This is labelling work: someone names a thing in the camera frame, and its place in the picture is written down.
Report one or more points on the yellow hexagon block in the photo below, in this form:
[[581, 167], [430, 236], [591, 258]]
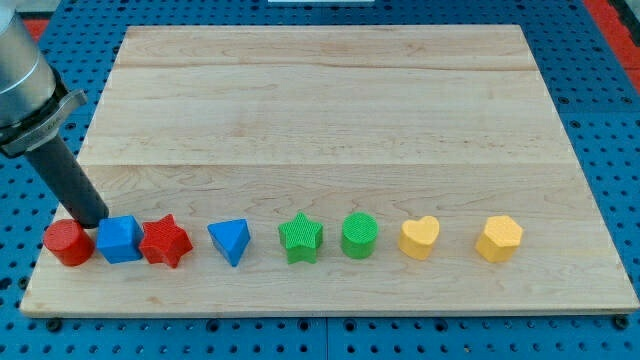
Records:
[[499, 239]]

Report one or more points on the green star block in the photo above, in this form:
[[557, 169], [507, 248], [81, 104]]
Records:
[[301, 238]]

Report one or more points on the blue triangle block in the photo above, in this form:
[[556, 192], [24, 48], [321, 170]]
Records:
[[230, 238]]

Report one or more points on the blue cube block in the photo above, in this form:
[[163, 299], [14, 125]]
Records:
[[118, 239]]

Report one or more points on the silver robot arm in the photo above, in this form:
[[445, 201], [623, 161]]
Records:
[[35, 102]]

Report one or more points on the yellow heart block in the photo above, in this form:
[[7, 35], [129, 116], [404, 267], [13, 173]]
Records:
[[417, 237]]

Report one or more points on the red cylinder block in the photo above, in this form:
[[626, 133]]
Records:
[[68, 241]]

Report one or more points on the red star block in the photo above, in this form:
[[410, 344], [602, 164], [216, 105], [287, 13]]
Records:
[[164, 241]]

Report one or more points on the green cylinder block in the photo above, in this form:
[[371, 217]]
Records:
[[359, 234]]

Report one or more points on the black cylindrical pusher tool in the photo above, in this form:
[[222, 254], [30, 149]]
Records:
[[58, 168]]

